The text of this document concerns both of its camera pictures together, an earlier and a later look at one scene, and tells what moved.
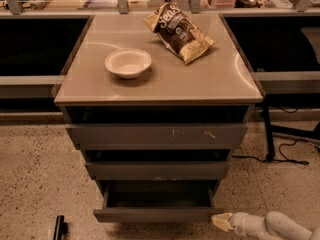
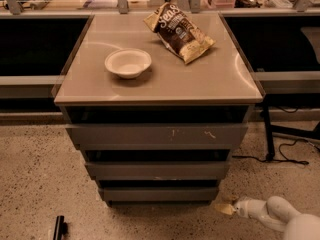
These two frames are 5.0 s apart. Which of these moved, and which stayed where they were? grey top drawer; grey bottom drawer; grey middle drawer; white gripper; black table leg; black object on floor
Moved: grey bottom drawer; white gripper
Stayed: black object on floor; black table leg; grey top drawer; grey middle drawer
